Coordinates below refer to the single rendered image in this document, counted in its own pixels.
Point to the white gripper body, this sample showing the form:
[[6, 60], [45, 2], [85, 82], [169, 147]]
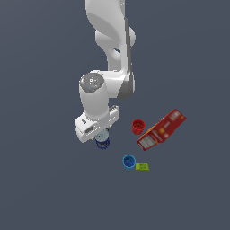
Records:
[[92, 125]]

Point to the dark blue can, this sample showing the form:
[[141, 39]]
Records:
[[102, 139]]

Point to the red cup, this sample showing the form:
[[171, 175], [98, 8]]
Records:
[[138, 126]]

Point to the blue cup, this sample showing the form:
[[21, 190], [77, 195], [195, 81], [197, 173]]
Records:
[[129, 161]]

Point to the small green box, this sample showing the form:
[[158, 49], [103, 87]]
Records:
[[142, 166]]

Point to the red cracker box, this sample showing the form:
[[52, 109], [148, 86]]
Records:
[[161, 129]]

